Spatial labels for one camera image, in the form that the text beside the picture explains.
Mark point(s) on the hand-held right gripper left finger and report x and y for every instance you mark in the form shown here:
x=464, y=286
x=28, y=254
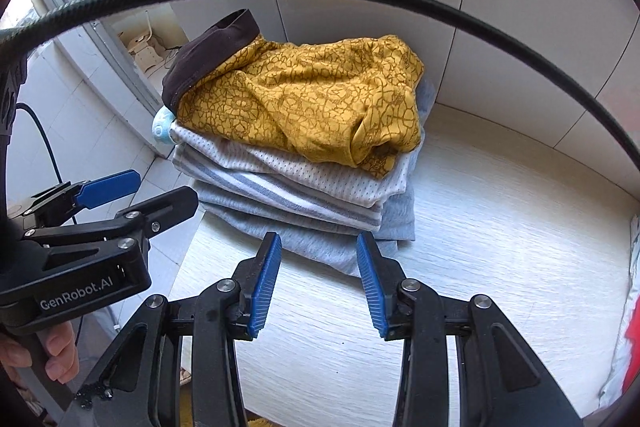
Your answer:
x=265, y=287

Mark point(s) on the red garment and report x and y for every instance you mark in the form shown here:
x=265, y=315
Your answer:
x=632, y=337

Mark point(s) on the light blue striped garment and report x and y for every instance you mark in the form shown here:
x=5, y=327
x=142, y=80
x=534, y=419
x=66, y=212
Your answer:
x=617, y=382

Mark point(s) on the grey white striped garment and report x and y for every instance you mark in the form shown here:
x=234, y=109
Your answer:
x=240, y=179

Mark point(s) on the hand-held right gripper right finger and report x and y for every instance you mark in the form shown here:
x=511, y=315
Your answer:
x=372, y=287

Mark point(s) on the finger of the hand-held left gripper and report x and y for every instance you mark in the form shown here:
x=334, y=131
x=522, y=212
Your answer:
x=110, y=188
x=170, y=207

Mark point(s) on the yellow patterned pants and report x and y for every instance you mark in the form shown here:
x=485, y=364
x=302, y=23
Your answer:
x=310, y=97

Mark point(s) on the person's left hand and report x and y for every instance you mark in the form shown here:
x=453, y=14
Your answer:
x=62, y=352

